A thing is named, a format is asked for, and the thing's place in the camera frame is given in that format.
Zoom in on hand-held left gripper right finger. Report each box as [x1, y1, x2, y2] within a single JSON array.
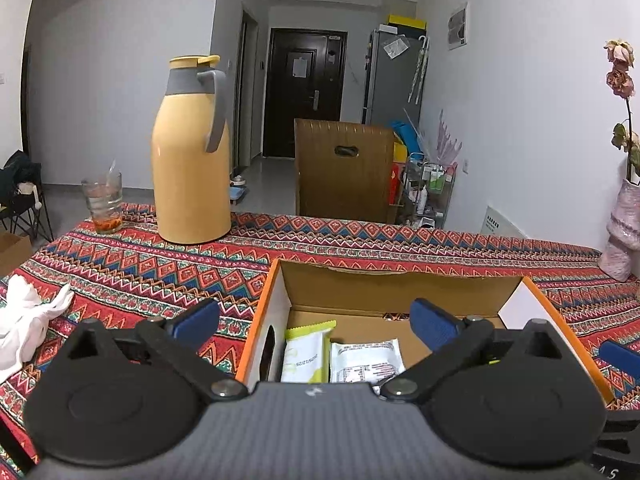
[[377, 298, 571, 403]]

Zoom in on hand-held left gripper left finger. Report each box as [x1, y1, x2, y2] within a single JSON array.
[[64, 299, 251, 402]]

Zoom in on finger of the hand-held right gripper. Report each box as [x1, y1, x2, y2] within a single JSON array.
[[599, 340, 640, 376]]

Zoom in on white snack packet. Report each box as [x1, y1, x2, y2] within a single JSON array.
[[329, 338, 407, 385]]

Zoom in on orange cardboard box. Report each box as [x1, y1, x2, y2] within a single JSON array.
[[235, 258, 615, 406]]

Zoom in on lime green snack packet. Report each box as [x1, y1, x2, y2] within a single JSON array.
[[280, 321, 338, 384]]

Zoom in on pink textured vase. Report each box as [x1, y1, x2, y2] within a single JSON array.
[[599, 177, 640, 282]]

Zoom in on drinking glass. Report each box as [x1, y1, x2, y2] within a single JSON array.
[[81, 160, 123, 235]]

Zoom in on yellow thermos jug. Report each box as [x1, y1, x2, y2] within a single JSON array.
[[151, 55, 232, 246]]

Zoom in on white crumpled cloth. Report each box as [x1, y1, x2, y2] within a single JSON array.
[[0, 275, 76, 383]]

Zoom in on wooden chair back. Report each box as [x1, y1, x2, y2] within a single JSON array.
[[294, 118, 396, 224]]

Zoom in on pink decorative branches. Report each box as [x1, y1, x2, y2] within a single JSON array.
[[435, 109, 463, 166]]

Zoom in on blue plastic item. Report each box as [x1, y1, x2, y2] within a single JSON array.
[[391, 120, 423, 153]]

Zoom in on brown cardboard carton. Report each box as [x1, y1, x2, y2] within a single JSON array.
[[0, 232, 33, 278]]

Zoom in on dark entrance door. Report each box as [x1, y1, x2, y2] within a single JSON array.
[[263, 28, 348, 159]]

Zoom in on black folding chair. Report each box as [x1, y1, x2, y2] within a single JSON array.
[[0, 150, 55, 243]]

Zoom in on grey refrigerator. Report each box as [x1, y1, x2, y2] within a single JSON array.
[[362, 30, 426, 133]]

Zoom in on white folded umbrella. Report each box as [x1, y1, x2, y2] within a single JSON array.
[[407, 36, 431, 106]]

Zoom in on dried pink roses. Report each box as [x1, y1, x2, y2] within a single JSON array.
[[604, 37, 640, 186]]

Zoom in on yellow box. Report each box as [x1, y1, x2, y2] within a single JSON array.
[[388, 14, 428, 31]]

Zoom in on white wall heater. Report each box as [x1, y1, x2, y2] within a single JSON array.
[[482, 204, 528, 240]]

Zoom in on wire rack with bottles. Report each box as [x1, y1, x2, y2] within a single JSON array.
[[400, 157, 458, 231]]

